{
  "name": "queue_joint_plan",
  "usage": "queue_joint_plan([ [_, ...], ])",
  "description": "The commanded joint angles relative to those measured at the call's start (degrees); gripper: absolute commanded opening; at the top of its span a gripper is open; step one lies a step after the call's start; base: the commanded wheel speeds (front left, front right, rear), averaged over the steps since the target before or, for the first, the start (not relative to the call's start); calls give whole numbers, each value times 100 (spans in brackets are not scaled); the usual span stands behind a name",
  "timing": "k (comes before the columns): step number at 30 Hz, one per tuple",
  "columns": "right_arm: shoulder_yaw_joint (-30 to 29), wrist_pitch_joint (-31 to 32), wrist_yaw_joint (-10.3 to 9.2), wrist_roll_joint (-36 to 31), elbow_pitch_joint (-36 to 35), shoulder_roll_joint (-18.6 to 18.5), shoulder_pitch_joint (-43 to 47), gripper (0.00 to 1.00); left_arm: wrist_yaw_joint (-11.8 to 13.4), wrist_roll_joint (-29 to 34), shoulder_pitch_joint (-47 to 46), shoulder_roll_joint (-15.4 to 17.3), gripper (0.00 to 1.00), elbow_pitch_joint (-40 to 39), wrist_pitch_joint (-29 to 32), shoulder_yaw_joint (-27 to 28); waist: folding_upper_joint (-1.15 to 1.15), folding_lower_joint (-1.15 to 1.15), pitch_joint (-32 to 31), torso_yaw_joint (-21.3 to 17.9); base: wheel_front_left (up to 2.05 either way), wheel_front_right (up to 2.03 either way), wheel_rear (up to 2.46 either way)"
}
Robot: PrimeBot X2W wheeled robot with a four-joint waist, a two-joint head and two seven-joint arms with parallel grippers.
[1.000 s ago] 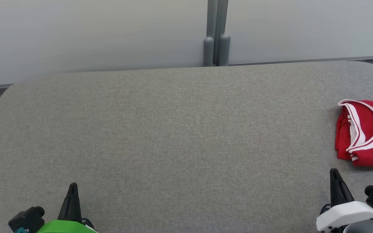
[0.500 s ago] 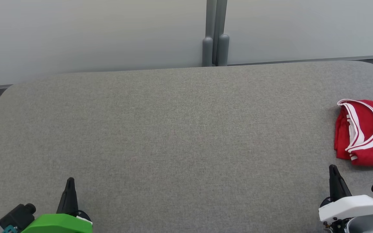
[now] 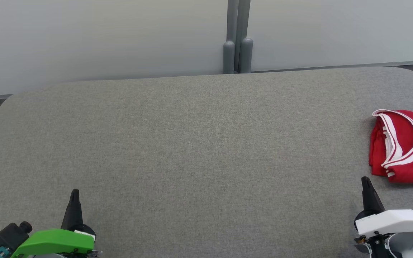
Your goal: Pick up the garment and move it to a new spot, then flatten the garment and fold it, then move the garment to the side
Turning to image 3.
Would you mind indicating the grey partition frame upright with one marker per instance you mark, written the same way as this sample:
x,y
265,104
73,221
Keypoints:
x,y
238,18

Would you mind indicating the red jersey white sleeves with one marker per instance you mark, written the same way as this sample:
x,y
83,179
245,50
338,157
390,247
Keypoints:
x,y
411,143

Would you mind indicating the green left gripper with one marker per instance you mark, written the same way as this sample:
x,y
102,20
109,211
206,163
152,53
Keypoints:
x,y
56,242

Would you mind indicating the grey partition base rail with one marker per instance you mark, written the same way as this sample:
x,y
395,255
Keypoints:
x,y
335,67

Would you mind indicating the tall grey partition post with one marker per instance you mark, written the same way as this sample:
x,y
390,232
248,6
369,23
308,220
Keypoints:
x,y
246,55

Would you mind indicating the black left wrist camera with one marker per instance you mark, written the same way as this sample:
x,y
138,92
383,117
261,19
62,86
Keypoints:
x,y
11,234

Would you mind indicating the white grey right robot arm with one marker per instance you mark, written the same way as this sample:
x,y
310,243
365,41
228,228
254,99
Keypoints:
x,y
403,247

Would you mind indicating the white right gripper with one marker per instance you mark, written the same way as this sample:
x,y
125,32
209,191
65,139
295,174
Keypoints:
x,y
393,220

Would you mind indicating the grey fabric sofa cushion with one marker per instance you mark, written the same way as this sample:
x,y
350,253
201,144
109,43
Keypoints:
x,y
192,150

